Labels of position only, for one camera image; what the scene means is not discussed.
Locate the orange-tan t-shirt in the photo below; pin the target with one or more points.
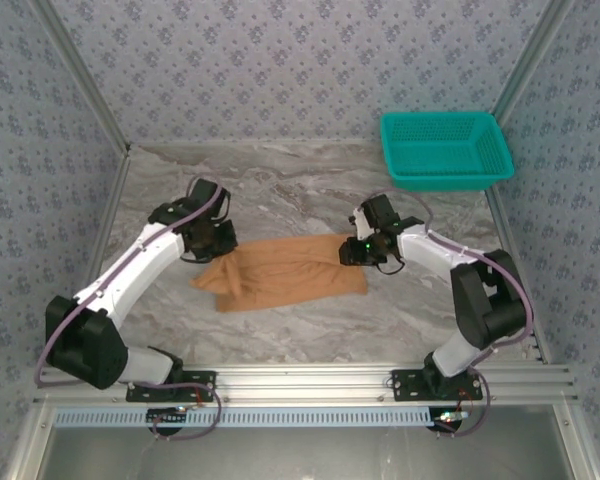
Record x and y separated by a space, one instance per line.
290 275

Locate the teal plastic mesh basket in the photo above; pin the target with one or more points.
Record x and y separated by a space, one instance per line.
445 145

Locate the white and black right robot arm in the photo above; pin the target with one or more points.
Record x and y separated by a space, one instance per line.
430 245

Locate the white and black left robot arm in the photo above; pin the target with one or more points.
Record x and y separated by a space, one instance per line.
130 270

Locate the small black electronics board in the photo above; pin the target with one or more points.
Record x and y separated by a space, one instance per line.
447 420
166 417

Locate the grey metal shelf panel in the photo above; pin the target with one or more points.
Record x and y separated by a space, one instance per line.
300 455

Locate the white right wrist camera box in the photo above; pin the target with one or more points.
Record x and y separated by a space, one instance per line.
362 225

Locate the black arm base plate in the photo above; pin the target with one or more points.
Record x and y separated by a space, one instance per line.
405 385
205 385

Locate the long aluminium frame rail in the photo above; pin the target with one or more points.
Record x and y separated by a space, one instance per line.
300 382

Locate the aluminium corner post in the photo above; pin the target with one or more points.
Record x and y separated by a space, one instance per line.
535 60
80 75

